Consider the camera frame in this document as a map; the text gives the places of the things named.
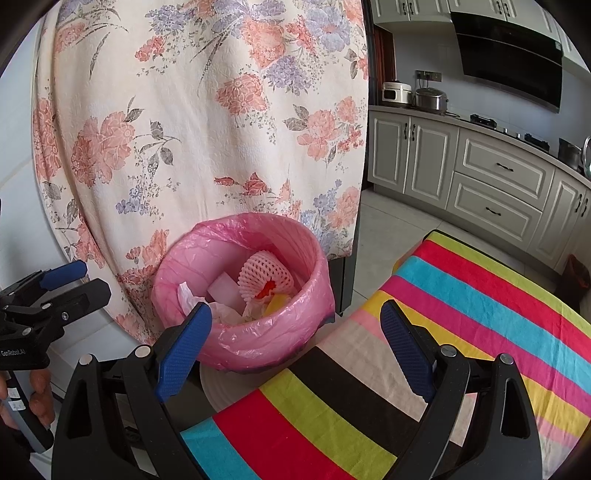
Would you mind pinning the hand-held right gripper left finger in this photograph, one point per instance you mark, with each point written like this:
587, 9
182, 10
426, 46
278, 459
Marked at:
184, 350

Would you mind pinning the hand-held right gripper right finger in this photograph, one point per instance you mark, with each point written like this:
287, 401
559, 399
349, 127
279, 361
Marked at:
406, 350

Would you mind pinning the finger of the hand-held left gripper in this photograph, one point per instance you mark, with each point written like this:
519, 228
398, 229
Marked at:
64, 274
87, 297

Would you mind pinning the white plastic bag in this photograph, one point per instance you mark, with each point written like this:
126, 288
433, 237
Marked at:
189, 297

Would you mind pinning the small white foam block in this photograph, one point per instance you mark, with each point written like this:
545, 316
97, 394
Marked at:
224, 290

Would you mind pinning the pink lined trash bin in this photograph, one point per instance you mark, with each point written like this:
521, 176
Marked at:
258, 341

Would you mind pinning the round pink foam net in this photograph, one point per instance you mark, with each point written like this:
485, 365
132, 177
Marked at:
263, 272

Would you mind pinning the person's left hand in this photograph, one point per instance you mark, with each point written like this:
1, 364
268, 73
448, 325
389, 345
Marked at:
45, 397

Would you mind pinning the striped tablecloth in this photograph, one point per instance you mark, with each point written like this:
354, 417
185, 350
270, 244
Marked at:
346, 415

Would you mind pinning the dark red floor bin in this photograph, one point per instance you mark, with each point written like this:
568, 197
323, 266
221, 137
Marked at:
579, 279

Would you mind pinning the white lower kitchen cabinets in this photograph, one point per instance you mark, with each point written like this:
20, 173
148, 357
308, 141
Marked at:
461, 161

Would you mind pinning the floral curtain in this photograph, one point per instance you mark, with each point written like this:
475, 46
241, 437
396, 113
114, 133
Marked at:
184, 115

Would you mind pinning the black gas stove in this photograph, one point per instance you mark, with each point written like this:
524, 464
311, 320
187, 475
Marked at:
508, 131

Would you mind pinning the steel pressure cooker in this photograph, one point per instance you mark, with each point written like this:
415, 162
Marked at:
430, 100

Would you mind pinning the dark cooking pot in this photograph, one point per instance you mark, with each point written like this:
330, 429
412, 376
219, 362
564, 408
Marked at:
570, 154

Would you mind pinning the white rice cooker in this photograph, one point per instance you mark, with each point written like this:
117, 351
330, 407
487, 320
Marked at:
396, 93

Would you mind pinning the round steel plate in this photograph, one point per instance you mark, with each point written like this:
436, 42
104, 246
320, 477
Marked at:
587, 157

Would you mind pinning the brown wooden door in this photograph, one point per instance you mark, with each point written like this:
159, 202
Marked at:
383, 69

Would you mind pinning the black range hood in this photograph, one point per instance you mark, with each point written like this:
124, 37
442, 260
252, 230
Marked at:
508, 60

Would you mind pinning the wall socket strip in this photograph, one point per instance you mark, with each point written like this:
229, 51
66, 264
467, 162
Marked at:
428, 75

